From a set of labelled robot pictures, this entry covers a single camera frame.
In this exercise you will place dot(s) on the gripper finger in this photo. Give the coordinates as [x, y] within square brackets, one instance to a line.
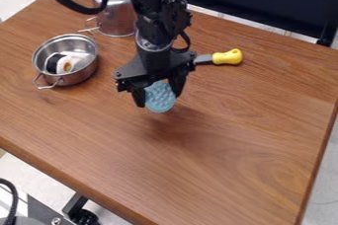
[139, 96]
[178, 82]

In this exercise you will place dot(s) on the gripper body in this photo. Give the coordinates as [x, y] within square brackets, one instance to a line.
[152, 62]

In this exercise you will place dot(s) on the blue brush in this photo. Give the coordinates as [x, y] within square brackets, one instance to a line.
[159, 97]

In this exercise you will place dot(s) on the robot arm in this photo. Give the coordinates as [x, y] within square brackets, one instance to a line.
[160, 2]

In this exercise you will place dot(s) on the silver metal cup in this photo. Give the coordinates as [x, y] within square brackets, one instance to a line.
[113, 13]

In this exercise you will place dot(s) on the toy sushi roll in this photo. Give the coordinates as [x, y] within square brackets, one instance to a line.
[66, 62]

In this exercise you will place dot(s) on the silver pot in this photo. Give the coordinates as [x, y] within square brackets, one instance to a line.
[66, 60]

